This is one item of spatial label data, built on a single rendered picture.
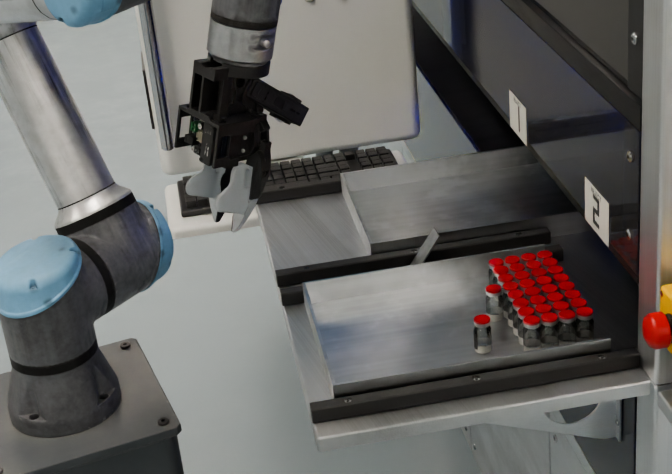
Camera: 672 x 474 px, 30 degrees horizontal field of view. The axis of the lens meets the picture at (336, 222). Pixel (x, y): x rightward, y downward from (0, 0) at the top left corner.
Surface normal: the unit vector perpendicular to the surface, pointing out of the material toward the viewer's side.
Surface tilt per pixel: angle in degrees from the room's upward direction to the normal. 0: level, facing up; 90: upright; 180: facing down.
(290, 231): 0
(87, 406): 72
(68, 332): 90
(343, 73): 90
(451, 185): 0
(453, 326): 0
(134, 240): 64
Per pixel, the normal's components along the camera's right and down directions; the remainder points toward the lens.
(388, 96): 0.17, 0.42
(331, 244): -0.09, -0.89
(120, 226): 0.58, -0.11
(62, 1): -0.58, 0.41
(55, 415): 0.07, 0.14
